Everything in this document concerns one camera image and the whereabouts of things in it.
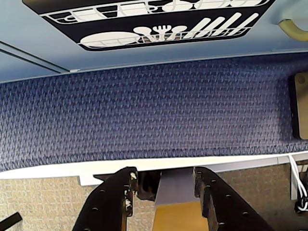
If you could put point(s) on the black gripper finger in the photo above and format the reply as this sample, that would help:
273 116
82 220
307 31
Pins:
108 202
226 204

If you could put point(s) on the blue toy kitchen cabinet front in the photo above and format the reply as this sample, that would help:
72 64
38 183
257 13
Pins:
36 33

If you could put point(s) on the yellow wooden block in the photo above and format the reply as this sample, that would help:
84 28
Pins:
178 217

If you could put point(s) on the gray blue box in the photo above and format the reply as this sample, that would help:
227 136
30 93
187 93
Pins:
176 187

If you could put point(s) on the black bar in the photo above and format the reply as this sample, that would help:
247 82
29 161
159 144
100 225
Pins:
10 221

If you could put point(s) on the blue woven mat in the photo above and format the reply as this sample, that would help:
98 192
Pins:
154 113

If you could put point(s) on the wooden board with black edge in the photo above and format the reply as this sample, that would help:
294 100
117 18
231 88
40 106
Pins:
302 108

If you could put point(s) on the black dish rack decal panel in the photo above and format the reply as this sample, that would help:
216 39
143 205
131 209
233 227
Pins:
115 24

